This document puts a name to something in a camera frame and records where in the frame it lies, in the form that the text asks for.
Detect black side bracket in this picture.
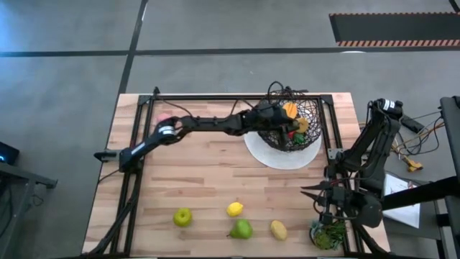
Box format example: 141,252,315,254
93,150,121,163

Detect black metal stand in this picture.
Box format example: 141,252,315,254
377,95,460,259

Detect black power strip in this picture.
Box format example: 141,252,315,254
400,114,426,134

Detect tan potato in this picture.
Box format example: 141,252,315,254
270,219,288,242

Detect white round plate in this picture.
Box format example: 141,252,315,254
243,131,323,171

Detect green pear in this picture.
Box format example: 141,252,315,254
226,218,254,240

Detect black hazard-striped floor mat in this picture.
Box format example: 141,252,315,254
328,12,460,47

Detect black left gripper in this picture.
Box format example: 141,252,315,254
247,104,300,137

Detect black metal table frame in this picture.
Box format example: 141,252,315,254
84,86,392,258

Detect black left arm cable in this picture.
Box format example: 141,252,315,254
161,81,288,119

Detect orange ridged fruit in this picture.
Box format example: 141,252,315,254
282,101,299,119

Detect yellow-green apple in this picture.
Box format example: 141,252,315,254
172,207,193,228

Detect black device with blue light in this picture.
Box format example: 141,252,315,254
0,140,21,166

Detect black side table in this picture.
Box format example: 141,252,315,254
0,161,58,259

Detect orange-yellow round fruit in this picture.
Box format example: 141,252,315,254
295,117,310,134

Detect red chili with green top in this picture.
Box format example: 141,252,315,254
286,131,306,145

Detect white paper sheet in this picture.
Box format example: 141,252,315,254
381,172,421,230

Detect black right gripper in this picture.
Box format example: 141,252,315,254
300,179,351,217

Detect dark wire basket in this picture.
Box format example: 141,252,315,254
257,88,323,153

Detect potted succulent plant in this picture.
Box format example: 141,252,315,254
309,219,348,252

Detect tangled floor cables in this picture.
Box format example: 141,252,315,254
359,111,446,163

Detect yellow lemon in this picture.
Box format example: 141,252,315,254
226,201,244,218

